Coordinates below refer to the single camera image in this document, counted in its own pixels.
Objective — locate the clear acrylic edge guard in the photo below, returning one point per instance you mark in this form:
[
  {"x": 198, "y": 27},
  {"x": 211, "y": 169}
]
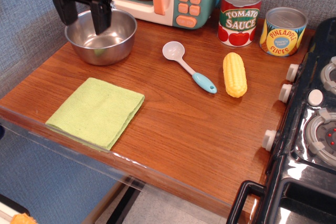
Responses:
[{"x": 110, "y": 163}]

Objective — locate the stainless steel pan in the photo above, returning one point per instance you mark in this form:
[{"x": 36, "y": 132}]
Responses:
[{"x": 107, "y": 48}]

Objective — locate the pineapple slices can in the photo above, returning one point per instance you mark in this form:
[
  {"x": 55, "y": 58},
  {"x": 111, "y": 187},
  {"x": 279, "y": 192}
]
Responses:
[{"x": 283, "y": 31}]

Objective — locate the white spoon teal handle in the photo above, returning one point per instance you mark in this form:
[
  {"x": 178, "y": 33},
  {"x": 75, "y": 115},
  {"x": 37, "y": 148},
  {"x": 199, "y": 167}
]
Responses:
[{"x": 174, "y": 51}]

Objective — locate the black toy stove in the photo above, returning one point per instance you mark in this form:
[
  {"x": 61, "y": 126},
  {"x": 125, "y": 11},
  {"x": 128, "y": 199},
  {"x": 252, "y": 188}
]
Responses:
[{"x": 300, "y": 175}]

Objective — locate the tomato sauce can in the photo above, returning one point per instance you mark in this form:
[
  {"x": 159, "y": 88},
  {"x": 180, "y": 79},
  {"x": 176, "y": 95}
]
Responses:
[{"x": 238, "y": 21}]

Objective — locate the green folded cloth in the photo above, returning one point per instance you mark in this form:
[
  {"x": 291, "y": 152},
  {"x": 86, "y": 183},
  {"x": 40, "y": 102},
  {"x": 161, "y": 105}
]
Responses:
[{"x": 97, "y": 113}]

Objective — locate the yellow toy corn cob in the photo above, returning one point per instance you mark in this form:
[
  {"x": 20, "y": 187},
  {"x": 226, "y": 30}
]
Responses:
[{"x": 234, "y": 75}]

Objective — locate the orange object bottom left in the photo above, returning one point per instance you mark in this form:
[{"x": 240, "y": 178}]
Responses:
[{"x": 23, "y": 219}]

